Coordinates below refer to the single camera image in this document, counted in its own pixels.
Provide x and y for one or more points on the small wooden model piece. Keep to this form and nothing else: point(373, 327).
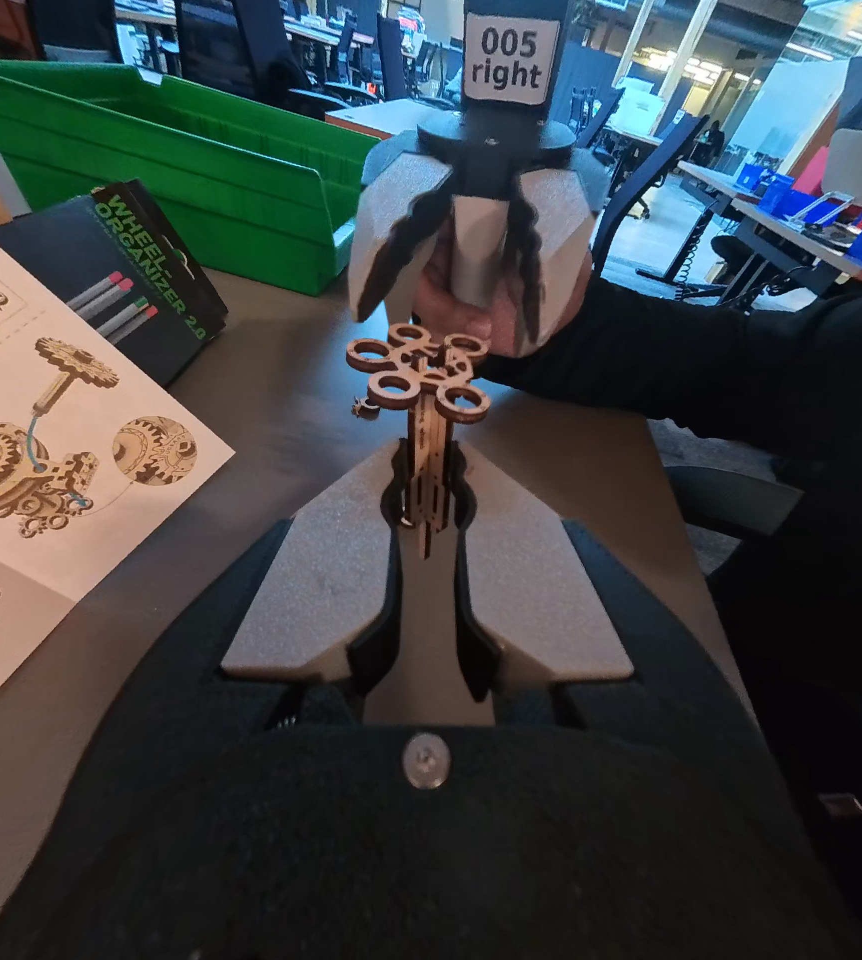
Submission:
point(365, 407)

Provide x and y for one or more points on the dark model kit box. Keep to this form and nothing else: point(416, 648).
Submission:
point(63, 255)

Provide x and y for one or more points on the wooden flower-head model part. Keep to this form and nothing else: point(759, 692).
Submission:
point(425, 457)

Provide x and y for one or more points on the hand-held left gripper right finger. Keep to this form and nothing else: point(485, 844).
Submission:
point(536, 585)

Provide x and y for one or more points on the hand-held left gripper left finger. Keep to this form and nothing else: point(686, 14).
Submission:
point(311, 585)

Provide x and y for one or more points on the black office chair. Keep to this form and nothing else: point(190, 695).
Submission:
point(273, 52)
point(78, 26)
point(205, 37)

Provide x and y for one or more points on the person's black clothing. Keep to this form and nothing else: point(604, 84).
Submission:
point(813, 675)

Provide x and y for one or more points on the person's right hand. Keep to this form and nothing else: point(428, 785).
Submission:
point(502, 322)

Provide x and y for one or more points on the blue-framed office chair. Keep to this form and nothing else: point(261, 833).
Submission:
point(648, 187)

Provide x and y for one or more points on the desk with blue bins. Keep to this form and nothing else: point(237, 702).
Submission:
point(791, 232)

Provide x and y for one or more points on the grey chair armrest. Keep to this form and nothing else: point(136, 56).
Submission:
point(738, 499)

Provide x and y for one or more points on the person's right forearm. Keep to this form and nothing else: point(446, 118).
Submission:
point(701, 360)

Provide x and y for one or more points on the assembly instruction sheet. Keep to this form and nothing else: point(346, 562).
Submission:
point(48, 450)

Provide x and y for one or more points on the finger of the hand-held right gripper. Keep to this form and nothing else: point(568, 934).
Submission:
point(566, 240)
point(389, 217)

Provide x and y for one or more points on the green plastic bin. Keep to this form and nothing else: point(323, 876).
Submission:
point(175, 180)

